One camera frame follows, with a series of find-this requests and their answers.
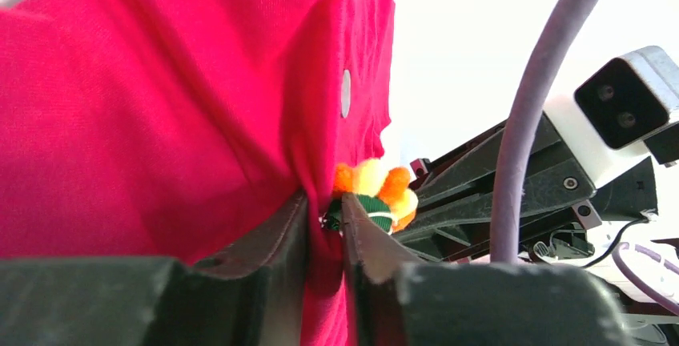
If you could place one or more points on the orange yellow pompom brooch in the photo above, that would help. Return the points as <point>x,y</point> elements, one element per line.
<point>384,194</point>

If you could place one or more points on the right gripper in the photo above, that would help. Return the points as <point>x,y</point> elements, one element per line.
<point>460,194</point>

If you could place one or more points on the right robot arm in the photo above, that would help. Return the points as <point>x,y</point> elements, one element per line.
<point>639,271</point>

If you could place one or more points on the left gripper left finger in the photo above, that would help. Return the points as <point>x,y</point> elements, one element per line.
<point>250,293</point>

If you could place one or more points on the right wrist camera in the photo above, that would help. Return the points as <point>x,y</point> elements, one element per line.
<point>621,115</point>

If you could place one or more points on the red t-shirt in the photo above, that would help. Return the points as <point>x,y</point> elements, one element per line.
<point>173,127</point>

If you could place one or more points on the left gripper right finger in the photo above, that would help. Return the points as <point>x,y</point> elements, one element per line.
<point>395,298</point>

